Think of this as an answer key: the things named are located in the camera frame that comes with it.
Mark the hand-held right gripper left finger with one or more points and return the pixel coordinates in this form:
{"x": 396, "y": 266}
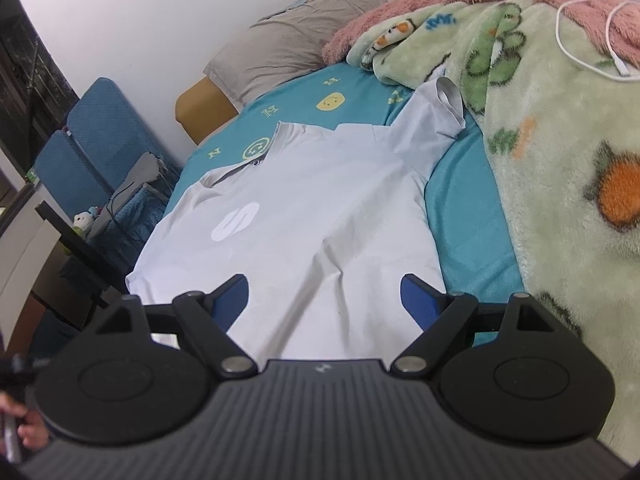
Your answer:
{"x": 232, "y": 302}

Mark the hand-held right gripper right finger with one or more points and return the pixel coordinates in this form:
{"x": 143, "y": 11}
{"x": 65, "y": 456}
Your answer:
{"x": 417, "y": 302}

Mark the white polo shirt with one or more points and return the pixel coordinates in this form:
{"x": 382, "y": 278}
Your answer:
{"x": 310, "y": 210}

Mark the person's left hand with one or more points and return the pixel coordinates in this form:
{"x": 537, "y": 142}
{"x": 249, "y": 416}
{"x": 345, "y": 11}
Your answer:
{"x": 32, "y": 432}

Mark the teal smiley print bed sheet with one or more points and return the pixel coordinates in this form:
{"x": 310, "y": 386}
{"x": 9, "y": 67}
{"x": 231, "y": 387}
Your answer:
{"x": 465, "y": 210}

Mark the white cabinet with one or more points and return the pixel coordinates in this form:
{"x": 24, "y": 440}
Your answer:
{"x": 20, "y": 260}

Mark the black table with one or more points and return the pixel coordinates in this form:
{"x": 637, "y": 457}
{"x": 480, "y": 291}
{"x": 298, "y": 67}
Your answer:
{"x": 75, "y": 245}

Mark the grey cloth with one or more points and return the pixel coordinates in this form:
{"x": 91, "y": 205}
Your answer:
{"x": 137, "y": 170}

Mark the small plush toy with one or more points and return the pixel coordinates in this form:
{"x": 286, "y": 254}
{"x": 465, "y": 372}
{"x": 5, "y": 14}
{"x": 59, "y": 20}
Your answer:
{"x": 82, "y": 221}

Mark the green printed fleece blanket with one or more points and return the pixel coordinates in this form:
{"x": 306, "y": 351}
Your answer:
{"x": 550, "y": 170}

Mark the mustard yellow mattress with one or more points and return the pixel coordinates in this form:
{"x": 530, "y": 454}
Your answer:
{"x": 200, "y": 110}

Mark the blue fabric chair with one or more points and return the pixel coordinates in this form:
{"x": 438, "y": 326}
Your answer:
{"x": 100, "y": 125}

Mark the grey pillow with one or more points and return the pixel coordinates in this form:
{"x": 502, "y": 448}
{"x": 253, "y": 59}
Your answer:
{"x": 290, "y": 45}

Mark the dark window grille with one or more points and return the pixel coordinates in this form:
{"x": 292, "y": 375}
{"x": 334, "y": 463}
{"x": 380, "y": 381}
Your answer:
{"x": 25, "y": 70}

